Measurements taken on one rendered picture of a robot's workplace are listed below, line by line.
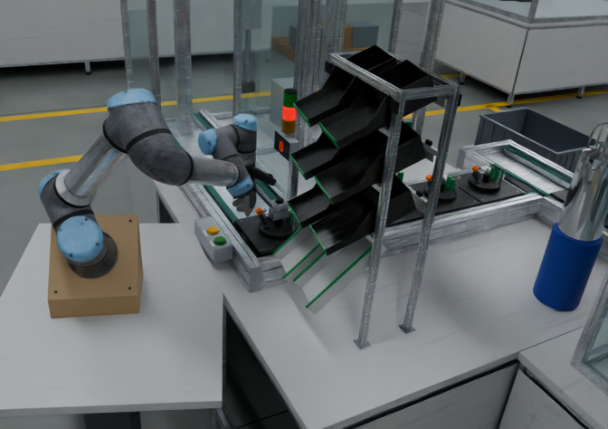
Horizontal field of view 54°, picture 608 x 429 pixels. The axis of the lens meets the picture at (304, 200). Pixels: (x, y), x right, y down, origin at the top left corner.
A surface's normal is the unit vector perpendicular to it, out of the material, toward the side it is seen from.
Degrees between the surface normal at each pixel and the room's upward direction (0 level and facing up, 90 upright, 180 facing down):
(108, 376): 0
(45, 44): 90
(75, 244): 50
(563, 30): 90
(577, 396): 0
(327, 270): 45
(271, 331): 0
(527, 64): 90
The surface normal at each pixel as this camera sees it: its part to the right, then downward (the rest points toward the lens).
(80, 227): 0.22, -0.18
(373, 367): 0.07, -0.87
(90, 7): 0.44, 0.47
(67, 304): 0.17, 0.49
